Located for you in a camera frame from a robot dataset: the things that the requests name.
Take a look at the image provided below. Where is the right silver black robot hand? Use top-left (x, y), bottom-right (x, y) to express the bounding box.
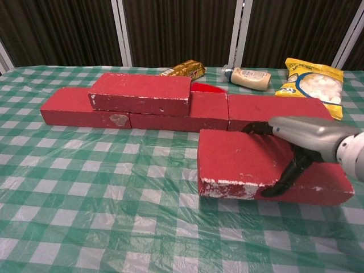
top-left (241, 115), bottom-right (362, 197)

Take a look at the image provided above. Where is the red brick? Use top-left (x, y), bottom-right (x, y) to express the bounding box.
top-left (197, 129), bottom-right (355, 206)
top-left (226, 93), bottom-right (335, 132)
top-left (129, 92), bottom-right (230, 133)
top-left (39, 86), bottom-right (132, 129)
top-left (88, 72), bottom-right (193, 117)

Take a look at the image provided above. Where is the yellow snack bag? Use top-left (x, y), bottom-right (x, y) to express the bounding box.
top-left (274, 57), bottom-right (345, 122)

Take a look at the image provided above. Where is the mayonnaise squeeze bottle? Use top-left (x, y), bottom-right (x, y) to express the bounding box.
top-left (222, 64), bottom-right (272, 92)

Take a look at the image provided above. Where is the red plate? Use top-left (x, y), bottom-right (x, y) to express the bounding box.
top-left (189, 82), bottom-right (227, 94)

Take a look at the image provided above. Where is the gold biscuit pack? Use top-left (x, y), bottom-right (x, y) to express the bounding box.
top-left (159, 59), bottom-right (206, 80)

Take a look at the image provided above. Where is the green checked tablecloth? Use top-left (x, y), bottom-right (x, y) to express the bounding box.
top-left (0, 65), bottom-right (364, 273)

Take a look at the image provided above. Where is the white partition post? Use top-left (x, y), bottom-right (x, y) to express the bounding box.
top-left (332, 0), bottom-right (364, 71)
top-left (0, 36), bottom-right (15, 75)
top-left (110, 0), bottom-right (134, 68)
top-left (227, 0), bottom-right (253, 68)

